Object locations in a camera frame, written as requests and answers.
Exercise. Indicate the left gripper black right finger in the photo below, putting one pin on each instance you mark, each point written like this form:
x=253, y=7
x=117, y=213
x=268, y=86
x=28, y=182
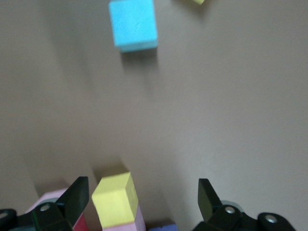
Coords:
x=209, y=207

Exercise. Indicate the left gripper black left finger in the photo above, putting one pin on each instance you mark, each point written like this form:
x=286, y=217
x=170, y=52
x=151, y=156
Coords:
x=72, y=202

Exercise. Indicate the pink foam cube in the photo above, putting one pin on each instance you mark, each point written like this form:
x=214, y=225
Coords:
x=137, y=223
x=50, y=196

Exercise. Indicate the red foam cube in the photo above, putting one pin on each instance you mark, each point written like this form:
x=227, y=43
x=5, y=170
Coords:
x=81, y=225

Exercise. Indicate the yellow foam cube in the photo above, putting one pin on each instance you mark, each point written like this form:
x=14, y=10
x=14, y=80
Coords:
x=113, y=202
x=196, y=1

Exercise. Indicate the purple foam cube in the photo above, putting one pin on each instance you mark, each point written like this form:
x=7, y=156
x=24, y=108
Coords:
x=163, y=227

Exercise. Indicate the cyan foam cube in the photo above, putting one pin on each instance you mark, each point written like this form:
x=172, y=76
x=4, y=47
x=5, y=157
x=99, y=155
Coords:
x=133, y=24

